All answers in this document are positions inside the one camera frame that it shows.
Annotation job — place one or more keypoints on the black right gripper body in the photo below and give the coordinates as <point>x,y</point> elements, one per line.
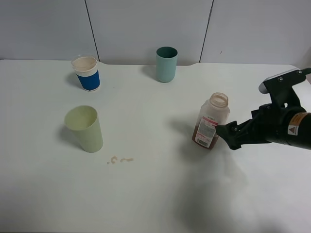
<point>288,126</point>

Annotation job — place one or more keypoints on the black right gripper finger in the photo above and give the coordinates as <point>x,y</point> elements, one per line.
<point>237,135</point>

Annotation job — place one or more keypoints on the clear plastic beverage bottle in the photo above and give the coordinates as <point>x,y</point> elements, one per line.
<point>214,112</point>

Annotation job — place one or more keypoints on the teal plastic cup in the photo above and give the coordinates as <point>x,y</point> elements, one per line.
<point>166,61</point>

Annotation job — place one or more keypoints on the light green plastic cup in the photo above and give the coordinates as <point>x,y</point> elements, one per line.
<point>83,122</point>

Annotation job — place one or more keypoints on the blue and white paper cup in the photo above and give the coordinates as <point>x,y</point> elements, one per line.
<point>86,69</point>

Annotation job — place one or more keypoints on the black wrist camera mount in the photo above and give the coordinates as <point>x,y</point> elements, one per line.
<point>280,88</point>

